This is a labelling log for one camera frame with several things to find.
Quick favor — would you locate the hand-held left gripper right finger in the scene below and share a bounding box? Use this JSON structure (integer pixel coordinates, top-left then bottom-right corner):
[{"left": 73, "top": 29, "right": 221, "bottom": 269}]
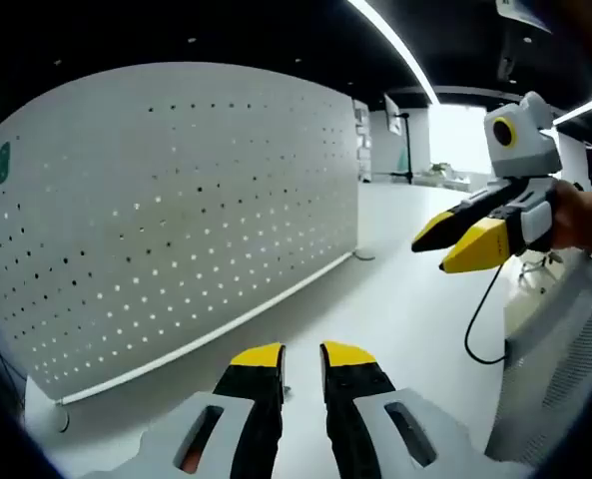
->
[{"left": 318, "top": 340, "right": 481, "bottom": 479}]

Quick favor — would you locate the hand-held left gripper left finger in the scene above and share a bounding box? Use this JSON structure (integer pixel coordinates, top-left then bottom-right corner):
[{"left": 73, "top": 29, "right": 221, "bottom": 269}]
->
[{"left": 138, "top": 341, "right": 288, "bottom": 479}]

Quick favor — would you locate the white perforated mounting plate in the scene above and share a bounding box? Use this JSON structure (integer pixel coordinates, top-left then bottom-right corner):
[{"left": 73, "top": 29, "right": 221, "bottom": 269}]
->
[{"left": 0, "top": 61, "right": 360, "bottom": 406}]

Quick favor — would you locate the green hook assembly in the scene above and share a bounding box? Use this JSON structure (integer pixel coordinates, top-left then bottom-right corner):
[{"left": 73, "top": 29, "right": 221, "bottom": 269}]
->
[{"left": 0, "top": 141, "right": 13, "bottom": 185}]

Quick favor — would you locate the person's right hand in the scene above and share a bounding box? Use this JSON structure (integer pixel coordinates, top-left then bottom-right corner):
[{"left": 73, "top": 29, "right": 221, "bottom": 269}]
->
[{"left": 548, "top": 180, "right": 592, "bottom": 261}]

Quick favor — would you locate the long ceiling light strip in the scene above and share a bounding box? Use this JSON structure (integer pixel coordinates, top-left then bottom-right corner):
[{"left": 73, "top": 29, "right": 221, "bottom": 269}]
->
[
  {"left": 347, "top": 0, "right": 444, "bottom": 106},
  {"left": 552, "top": 98, "right": 592, "bottom": 126}
]

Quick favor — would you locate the black tripod stand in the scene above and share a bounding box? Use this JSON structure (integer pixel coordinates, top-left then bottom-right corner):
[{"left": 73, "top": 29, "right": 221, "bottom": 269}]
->
[{"left": 397, "top": 113, "right": 416, "bottom": 184}]

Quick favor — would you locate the white display board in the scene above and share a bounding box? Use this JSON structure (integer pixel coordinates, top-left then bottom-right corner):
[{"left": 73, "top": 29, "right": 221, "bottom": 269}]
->
[{"left": 383, "top": 93, "right": 402, "bottom": 136}]

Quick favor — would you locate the white shelf rack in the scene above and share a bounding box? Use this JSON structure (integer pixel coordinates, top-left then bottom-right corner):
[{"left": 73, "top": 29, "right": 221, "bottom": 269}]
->
[{"left": 353, "top": 99, "right": 374, "bottom": 184}]

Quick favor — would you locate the white mesh chair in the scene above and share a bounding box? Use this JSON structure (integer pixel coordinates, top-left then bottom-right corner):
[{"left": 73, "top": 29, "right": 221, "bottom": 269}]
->
[{"left": 484, "top": 246, "right": 592, "bottom": 465}]

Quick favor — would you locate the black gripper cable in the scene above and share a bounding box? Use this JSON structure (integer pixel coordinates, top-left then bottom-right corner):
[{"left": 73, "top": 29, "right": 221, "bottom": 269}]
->
[{"left": 464, "top": 263, "right": 509, "bottom": 365}]

